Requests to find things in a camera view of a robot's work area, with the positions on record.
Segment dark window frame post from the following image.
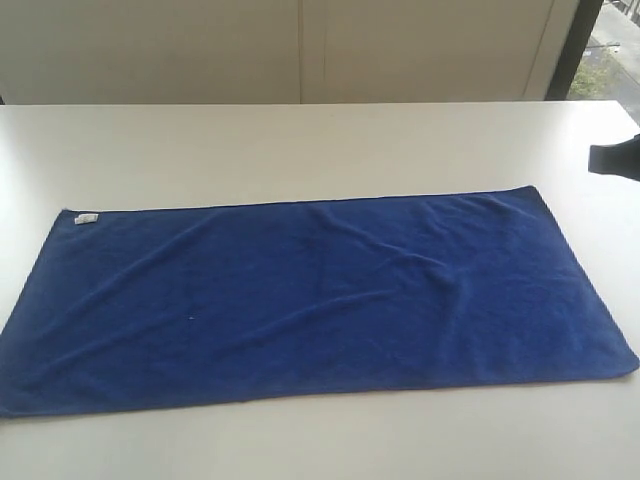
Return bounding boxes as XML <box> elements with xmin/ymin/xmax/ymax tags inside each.
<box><xmin>544</xmin><ymin>0</ymin><xmax>604</xmax><ymax>101</ymax></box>

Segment blue towel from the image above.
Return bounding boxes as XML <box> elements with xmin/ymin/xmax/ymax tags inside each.
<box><xmin>1</xmin><ymin>186</ymin><xmax>639</xmax><ymax>418</ymax></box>

